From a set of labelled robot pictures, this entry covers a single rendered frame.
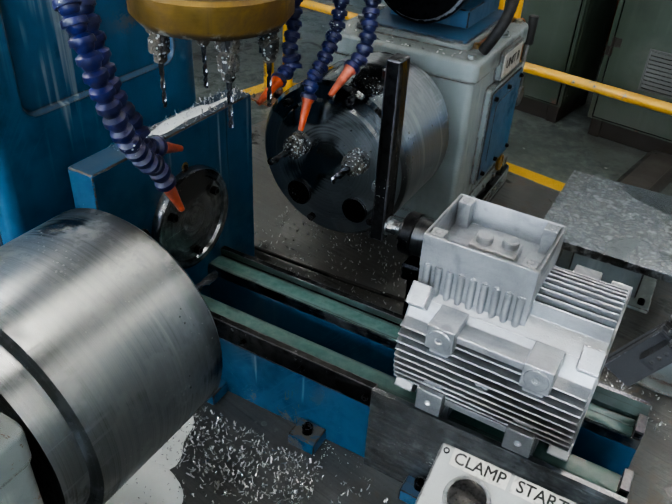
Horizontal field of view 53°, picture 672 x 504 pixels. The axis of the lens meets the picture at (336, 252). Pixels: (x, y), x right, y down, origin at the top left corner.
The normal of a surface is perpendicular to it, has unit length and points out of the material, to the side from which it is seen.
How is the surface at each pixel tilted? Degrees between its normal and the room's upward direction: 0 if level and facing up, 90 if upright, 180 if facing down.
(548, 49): 90
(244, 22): 90
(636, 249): 0
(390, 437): 90
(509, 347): 0
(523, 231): 90
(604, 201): 0
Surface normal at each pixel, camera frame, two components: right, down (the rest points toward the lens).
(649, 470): 0.05, -0.82
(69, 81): 0.87, 0.32
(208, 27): 0.10, 0.57
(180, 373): 0.85, 0.12
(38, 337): 0.50, -0.53
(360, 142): -0.50, 0.47
